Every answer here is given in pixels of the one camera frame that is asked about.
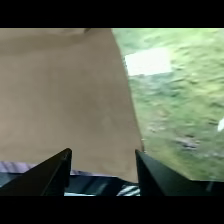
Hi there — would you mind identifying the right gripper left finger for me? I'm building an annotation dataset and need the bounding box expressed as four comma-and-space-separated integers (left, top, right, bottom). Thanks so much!
0, 147, 73, 197

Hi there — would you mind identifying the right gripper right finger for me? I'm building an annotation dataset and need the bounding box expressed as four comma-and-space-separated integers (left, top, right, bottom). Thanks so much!
134, 149, 224, 197

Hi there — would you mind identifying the brown garment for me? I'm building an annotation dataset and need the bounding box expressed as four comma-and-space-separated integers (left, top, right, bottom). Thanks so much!
0, 28, 145, 184

